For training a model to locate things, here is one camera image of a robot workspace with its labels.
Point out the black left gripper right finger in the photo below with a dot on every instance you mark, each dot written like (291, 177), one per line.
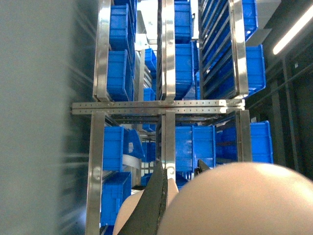
(201, 167)

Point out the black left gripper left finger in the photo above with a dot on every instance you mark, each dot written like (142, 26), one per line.
(147, 215)

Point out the beige plastic dustpan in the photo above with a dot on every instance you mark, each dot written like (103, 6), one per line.
(235, 199)

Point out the steel shelf rack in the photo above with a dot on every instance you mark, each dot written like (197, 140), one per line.
(179, 84)

